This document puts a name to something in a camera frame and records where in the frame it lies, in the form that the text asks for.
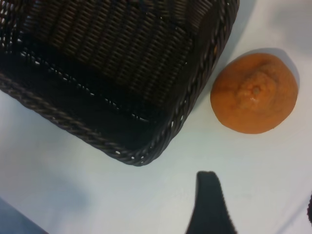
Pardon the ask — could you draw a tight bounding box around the dark brown woven wicker basket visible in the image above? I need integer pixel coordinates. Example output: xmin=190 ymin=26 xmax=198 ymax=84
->
xmin=0 ymin=0 xmax=241 ymax=167

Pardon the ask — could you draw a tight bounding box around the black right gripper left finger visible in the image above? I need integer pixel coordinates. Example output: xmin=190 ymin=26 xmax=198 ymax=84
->
xmin=184 ymin=170 xmax=239 ymax=234

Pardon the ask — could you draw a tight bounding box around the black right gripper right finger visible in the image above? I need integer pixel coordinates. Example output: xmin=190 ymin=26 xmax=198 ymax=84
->
xmin=306 ymin=192 xmax=312 ymax=221

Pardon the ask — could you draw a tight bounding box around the orange citrus fruit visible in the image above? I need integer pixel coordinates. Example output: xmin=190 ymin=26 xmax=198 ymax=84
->
xmin=210 ymin=53 xmax=299 ymax=135

